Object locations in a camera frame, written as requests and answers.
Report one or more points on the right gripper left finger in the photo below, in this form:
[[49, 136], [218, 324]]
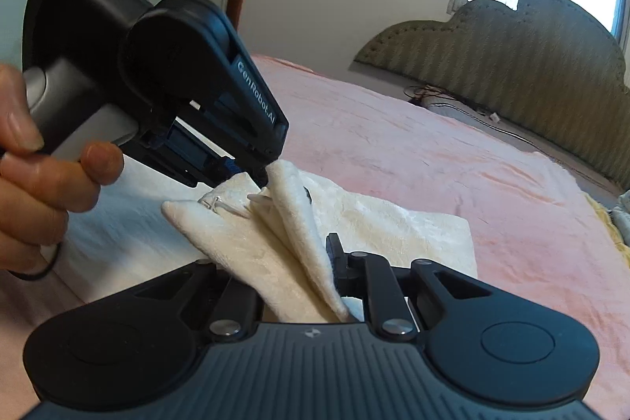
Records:
[[234, 309]]

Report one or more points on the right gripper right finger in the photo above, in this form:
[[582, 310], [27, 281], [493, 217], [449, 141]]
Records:
[[380, 286]]

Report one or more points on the cream white fleece pants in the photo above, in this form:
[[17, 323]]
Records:
[[271, 238]]

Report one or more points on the person's left hand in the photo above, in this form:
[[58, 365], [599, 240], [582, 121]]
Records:
[[39, 192]]

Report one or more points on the pink fleece blanket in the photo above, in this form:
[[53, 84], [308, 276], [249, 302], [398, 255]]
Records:
[[534, 233]]

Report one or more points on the yellow blanket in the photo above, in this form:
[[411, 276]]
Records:
[[611, 229]]

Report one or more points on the folded white printed quilt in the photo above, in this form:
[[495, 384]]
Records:
[[620, 216]]

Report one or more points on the olive green padded headboard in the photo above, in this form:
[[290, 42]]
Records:
[[547, 66]]

